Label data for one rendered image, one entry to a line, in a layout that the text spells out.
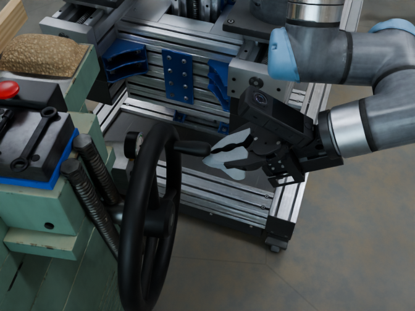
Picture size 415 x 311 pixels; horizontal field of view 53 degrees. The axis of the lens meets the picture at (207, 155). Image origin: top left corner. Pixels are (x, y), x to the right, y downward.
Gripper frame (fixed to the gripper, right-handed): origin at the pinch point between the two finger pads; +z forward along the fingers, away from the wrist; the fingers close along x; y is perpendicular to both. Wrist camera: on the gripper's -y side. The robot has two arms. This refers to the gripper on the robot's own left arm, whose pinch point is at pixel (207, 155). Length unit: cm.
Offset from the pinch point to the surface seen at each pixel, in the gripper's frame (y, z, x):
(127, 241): -10.0, 1.4, -20.8
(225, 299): 75, 38, 8
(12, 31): -26.1, 30.2, 18.0
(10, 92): -27.2, 9.8, -9.1
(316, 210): 90, 12, 48
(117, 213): -4.8, 10.8, -12.1
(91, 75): -13.9, 19.4, 13.9
